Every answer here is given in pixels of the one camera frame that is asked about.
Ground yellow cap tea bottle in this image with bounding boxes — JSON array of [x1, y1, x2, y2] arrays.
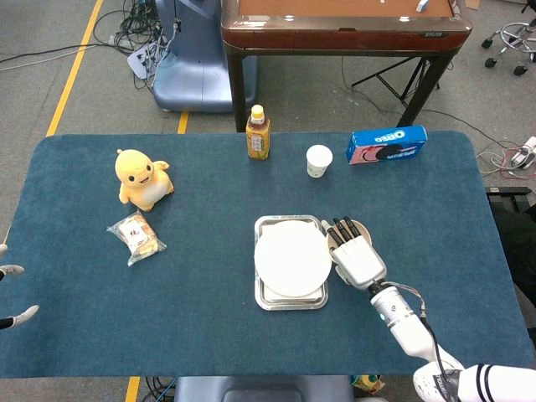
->
[[245, 104, 271, 161]]

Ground bread in clear wrapper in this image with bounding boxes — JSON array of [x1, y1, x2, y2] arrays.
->
[[106, 211, 168, 267]]

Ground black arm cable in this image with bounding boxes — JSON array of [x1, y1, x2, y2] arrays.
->
[[420, 308, 452, 378]]

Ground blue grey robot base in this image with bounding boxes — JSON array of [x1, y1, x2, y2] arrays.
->
[[151, 0, 259, 113]]

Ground office chair wheel base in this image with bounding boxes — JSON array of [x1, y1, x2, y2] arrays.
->
[[481, 20, 536, 76]]

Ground silver metal tray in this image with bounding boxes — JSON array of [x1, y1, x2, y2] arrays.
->
[[253, 214, 329, 312]]

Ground blue felt table cloth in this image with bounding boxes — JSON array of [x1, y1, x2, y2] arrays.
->
[[0, 130, 536, 380]]

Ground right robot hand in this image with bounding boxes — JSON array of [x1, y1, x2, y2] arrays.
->
[[321, 216, 388, 291]]

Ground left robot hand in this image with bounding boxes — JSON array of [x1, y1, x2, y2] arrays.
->
[[0, 243, 41, 332]]

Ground white power strip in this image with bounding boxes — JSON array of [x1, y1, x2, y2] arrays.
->
[[510, 136, 536, 169], [126, 45, 161, 81]]

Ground white paper cup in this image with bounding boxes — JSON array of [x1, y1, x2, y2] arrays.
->
[[306, 144, 334, 178]]

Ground beige white bowl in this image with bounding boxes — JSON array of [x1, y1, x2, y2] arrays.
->
[[321, 217, 374, 261]]

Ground white round plate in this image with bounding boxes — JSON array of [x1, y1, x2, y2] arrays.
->
[[254, 220, 332, 297]]

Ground blue Oreo cookie box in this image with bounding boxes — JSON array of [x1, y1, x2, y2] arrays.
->
[[345, 125, 429, 166]]

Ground tangled floor cables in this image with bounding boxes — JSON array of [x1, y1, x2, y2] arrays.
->
[[91, 0, 169, 55]]

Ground yellow dinosaur plush toy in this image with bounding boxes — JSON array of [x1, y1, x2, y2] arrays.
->
[[115, 148, 175, 212]]

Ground brown mahjong table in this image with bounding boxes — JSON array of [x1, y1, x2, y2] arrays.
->
[[220, 0, 474, 133]]

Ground grey robot torso base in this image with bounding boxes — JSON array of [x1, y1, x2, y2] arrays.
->
[[173, 374, 355, 402]]

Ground black equipment frame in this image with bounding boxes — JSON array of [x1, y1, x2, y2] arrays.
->
[[485, 186, 536, 302]]

